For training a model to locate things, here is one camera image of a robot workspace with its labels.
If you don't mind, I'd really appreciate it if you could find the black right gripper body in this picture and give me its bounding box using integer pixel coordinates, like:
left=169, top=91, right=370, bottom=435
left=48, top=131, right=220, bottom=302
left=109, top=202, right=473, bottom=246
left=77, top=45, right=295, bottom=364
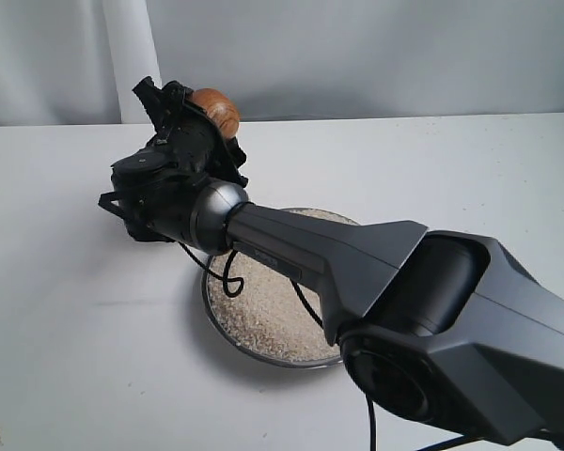
left=98, top=135, right=216, bottom=244

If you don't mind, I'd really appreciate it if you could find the brown wooden cup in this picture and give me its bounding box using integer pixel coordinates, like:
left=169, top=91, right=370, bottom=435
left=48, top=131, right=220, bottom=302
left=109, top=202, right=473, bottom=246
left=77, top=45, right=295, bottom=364
left=190, top=87, right=241, bottom=140

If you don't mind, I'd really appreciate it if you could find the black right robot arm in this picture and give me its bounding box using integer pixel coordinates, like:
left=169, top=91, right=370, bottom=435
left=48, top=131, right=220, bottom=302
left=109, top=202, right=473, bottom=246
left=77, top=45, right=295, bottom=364
left=99, top=77, right=564, bottom=450

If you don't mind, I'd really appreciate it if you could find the rice in steel basin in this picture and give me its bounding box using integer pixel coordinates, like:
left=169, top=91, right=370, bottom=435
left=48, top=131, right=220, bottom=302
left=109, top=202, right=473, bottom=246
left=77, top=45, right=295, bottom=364
left=207, top=210, right=353, bottom=363

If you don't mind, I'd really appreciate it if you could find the large steel basin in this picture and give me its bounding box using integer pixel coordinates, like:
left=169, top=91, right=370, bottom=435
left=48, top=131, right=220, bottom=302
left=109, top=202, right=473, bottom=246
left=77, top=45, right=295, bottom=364
left=200, top=207, right=361, bottom=369

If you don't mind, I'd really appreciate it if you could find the white backdrop curtain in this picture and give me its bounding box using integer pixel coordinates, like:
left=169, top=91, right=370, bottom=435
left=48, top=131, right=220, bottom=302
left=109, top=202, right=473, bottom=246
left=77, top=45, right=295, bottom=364
left=0, top=1, right=564, bottom=126

